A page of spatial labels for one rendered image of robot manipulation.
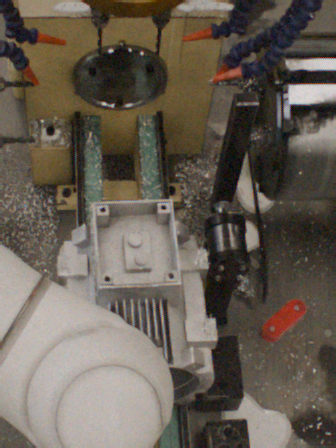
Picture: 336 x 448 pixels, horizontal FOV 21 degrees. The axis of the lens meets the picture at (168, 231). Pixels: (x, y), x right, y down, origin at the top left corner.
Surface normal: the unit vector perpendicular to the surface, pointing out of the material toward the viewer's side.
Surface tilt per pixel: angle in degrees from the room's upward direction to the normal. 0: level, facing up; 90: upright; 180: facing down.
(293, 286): 0
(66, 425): 35
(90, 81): 90
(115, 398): 25
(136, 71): 90
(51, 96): 90
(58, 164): 90
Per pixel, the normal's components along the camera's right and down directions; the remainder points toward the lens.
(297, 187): 0.07, 0.88
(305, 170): 0.09, 0.68
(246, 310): 0.07, -0.50
